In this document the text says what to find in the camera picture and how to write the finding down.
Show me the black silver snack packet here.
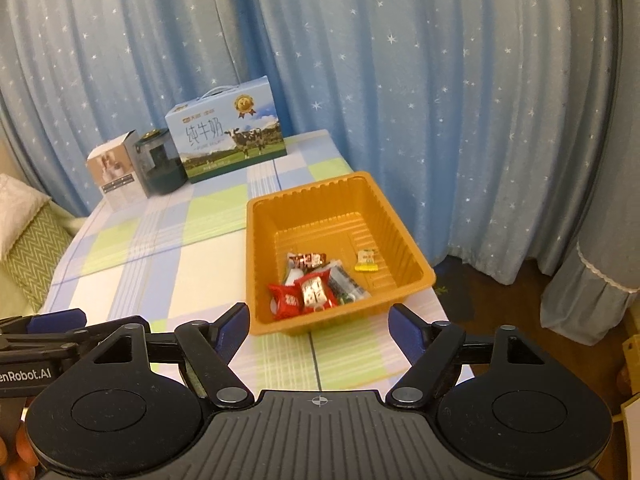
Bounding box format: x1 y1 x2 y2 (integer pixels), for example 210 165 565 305
326 260 370 304

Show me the yellow green candy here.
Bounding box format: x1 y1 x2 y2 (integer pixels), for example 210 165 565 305
354 248 378 273

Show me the red candy with gold print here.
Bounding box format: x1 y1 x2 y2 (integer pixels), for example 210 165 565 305
294 270 338 314

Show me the person's left hand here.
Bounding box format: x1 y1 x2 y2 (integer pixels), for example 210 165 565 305
1 413 39 480

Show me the green chevron cushion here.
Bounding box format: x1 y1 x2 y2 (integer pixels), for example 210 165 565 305
1 174 73 316

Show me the red square snack packet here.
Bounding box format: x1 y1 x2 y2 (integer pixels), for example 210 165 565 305
268 284 303 321

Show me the plaid tablecloth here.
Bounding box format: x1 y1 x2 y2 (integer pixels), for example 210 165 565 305
39 129 476 396

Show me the brown white twisted candy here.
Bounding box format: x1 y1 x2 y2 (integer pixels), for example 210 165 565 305
286 252 328 273

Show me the orange plastic tray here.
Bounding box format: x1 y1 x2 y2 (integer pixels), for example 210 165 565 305
246 171 435 336

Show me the white product box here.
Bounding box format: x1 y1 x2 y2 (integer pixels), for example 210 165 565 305
86 130 148 211

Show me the dark green glass jar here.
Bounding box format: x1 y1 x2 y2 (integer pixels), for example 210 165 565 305
134 128 188 196

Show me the blue milk carton box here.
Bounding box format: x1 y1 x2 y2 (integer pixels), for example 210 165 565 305
165 76 286 183

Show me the blue star curtain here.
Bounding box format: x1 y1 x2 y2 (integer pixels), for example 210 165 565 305
1 0 639 344

